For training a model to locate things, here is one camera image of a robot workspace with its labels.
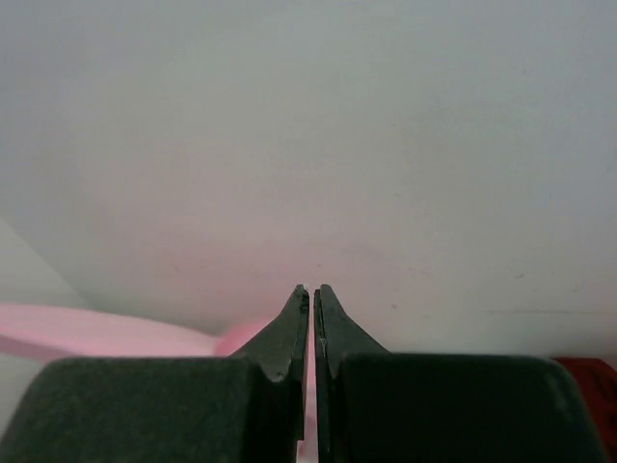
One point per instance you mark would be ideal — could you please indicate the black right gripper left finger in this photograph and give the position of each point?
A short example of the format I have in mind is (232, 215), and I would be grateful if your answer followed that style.
(246, 407)

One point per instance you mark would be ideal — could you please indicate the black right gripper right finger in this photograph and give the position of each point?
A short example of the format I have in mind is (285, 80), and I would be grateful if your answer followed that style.
(374, 405)

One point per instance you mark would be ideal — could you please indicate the pink t-shirt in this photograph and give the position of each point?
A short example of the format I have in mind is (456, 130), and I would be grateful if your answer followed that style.
(48, 334)

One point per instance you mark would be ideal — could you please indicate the dark red t-shirt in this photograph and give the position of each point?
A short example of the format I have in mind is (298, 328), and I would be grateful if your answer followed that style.
(596, 380)

